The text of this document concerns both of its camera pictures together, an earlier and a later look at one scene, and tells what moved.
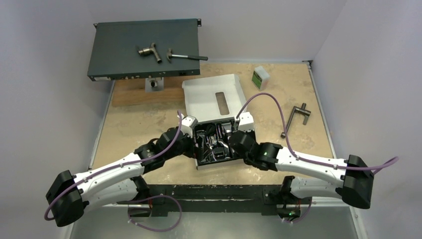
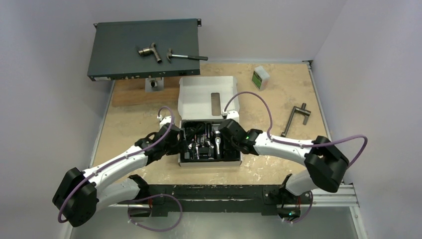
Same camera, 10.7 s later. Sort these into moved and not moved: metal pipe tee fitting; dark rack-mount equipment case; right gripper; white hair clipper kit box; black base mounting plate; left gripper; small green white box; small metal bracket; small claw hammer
Moved: right gripper; left gripper; white hair clipper kit box
Not moved: metal pipe tee fitting; small green white box; small metal bracket; dark rack-mount equipment case; black base mounting plate; small claw hammer
